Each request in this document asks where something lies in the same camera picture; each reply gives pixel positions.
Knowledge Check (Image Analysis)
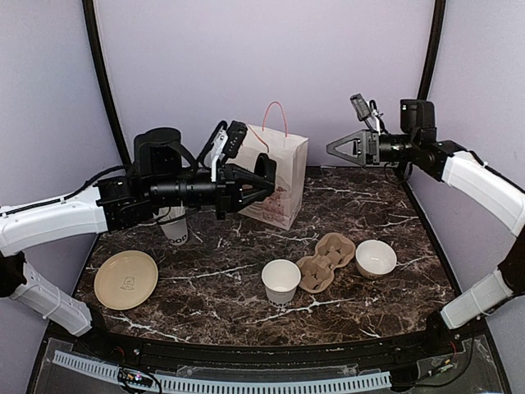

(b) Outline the white cup holding straws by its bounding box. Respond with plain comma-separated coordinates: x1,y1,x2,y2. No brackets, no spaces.
156,205,188,246

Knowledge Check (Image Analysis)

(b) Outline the black right frame post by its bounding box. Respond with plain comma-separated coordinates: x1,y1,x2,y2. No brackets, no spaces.
417,0,446,100

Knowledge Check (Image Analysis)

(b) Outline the white slotted cable duct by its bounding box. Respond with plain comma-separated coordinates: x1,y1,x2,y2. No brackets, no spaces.
52,350,391,393

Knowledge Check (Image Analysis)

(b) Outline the black left frame post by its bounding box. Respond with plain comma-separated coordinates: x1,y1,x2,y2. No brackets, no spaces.
81,0,131,165

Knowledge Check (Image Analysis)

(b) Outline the black frame post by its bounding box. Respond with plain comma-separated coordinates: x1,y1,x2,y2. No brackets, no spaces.
81,0,131,165
417,0,446,100

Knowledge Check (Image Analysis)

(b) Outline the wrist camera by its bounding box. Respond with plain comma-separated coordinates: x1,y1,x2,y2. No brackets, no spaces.
349,94,389,135
204,121,248,182

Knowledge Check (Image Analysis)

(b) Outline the beige round plate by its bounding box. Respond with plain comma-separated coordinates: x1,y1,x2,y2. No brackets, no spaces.
94,250,158,310

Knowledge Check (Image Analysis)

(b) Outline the black front table rail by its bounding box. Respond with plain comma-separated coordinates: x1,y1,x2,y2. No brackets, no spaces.
39,321,488,373

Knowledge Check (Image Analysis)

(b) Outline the black plastic cup lid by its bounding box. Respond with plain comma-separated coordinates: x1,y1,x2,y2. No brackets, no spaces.
253,153,277,184

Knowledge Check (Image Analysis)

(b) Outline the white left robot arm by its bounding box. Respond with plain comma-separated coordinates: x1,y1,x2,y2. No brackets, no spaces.
1,121,276,358

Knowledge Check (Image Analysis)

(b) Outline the white paper coffee cup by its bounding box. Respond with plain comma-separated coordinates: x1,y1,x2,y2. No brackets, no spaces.
261,259,302,308

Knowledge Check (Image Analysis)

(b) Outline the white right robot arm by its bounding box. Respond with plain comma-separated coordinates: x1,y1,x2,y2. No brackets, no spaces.
326,94,524,356

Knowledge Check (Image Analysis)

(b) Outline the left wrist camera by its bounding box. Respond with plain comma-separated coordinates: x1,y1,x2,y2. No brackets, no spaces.
204,121,248,182

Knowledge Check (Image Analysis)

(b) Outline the white ceramic bowl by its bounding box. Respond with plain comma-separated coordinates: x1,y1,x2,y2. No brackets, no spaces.
355,240,398,280

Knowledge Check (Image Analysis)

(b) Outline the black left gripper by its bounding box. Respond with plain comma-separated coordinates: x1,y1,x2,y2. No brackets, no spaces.
148,160,275,219

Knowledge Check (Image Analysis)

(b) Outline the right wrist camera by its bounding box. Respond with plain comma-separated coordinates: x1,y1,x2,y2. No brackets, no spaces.
349,94,389,135

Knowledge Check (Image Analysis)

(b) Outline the brown pulp cup carrier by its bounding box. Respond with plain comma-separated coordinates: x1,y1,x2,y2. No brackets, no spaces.
296,232,356,294

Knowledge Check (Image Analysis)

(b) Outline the white cream bear paper bag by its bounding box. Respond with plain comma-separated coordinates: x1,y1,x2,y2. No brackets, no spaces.
233,124,308,230

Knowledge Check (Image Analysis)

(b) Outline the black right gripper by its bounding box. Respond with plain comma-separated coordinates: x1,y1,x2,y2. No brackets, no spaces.
327,129,418,167

